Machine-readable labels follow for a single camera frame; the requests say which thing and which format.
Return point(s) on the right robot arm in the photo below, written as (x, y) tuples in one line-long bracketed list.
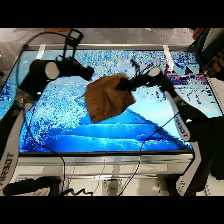
[(180, 123)]

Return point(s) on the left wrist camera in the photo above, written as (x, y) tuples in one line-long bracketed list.
[(74, 36)]

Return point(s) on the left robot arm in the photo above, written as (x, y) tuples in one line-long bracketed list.
[(36, 76)]

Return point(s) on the heap of clothes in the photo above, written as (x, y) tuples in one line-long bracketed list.
[(213, 56)]

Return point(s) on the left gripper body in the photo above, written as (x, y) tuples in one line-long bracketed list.
[(75, 68)]

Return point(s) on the silver frame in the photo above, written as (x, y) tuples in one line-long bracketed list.
[(100, 160)]

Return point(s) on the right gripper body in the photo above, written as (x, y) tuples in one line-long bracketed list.
[(133, 82)]

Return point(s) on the brown trousers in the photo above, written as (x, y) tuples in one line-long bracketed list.
[(108, 98)]

